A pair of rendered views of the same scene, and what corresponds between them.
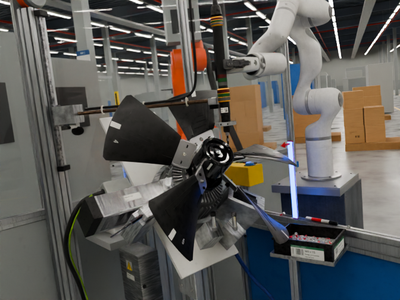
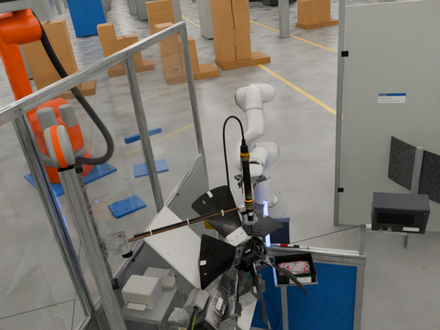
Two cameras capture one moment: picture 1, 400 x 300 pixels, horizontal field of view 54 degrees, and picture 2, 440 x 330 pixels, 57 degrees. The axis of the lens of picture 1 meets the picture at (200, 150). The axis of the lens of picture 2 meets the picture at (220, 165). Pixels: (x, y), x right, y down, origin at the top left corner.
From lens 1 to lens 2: 1.33 m
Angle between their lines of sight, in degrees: 36
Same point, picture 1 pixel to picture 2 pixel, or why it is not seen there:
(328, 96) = (272, 151)
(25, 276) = not seen: outside the picture
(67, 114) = (122, 247)
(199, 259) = (248, 313)
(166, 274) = not seen: hidden behind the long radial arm
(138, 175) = (191, 273)
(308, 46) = not seen: hidden behind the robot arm
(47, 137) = (103, 269)
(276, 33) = (258, 133)
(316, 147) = (263, 185)
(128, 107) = (206, 244)
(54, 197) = (114, 310)
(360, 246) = (317, 258)
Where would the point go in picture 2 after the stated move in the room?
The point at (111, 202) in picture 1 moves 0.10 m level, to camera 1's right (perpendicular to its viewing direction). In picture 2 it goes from (214, 317) to (234, 304)
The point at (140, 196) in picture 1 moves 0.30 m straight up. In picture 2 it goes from (222, 300) to (214, 245)
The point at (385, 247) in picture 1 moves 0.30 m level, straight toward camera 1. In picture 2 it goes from (333, 258) to (358, 295)
